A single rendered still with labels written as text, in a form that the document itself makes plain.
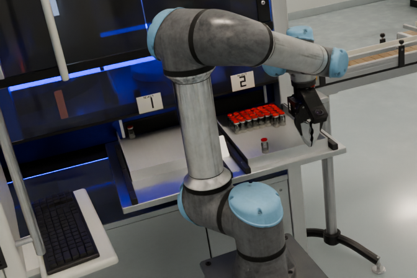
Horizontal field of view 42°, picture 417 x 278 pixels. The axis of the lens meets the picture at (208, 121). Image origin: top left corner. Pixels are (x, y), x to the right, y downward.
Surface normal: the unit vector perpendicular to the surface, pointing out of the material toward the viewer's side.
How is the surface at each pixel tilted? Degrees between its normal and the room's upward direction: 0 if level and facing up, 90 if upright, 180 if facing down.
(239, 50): 101
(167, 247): 90
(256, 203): 7
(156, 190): 0
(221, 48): 95
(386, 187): 0
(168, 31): 65
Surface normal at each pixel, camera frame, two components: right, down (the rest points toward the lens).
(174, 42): -0.64, 0.29
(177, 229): 0.28, 0.34
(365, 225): -0.14, -0.91
